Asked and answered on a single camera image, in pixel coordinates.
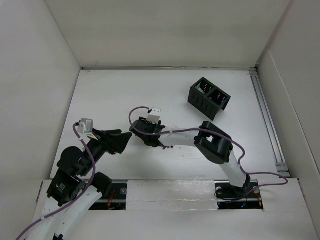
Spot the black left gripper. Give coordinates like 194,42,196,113
80,126,132,175

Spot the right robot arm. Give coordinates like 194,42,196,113
129,117,251,200

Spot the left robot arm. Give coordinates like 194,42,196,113
18,129,132,240

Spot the black two-compartment pen holder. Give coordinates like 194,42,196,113
187,77,231,121

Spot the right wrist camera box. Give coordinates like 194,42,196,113
146,107,161,125

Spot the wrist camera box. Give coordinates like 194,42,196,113
146,107,161,125
77,118,94,135

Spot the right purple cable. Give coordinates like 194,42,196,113
128,106,290,204

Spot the purple cable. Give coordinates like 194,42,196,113
14,122,97,240
128,106,290,204

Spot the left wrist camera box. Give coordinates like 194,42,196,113
77,118,94,135

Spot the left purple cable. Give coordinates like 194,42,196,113
14,122,97,240

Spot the aluminium rail right side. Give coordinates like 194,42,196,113
249,68,291,178

